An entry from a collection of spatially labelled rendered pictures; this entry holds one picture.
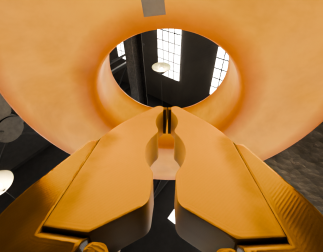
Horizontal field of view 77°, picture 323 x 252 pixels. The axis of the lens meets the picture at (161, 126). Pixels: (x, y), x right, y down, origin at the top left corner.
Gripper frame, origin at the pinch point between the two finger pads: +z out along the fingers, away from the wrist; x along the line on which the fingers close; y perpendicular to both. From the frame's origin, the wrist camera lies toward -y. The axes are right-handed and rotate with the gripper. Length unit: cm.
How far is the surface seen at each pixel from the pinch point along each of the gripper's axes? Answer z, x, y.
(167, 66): 657, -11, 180
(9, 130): 176, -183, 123
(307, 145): 29.0, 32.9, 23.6
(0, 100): 174, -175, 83
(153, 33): 883, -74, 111
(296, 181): 31, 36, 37
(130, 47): 433, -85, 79
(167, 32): 834, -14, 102
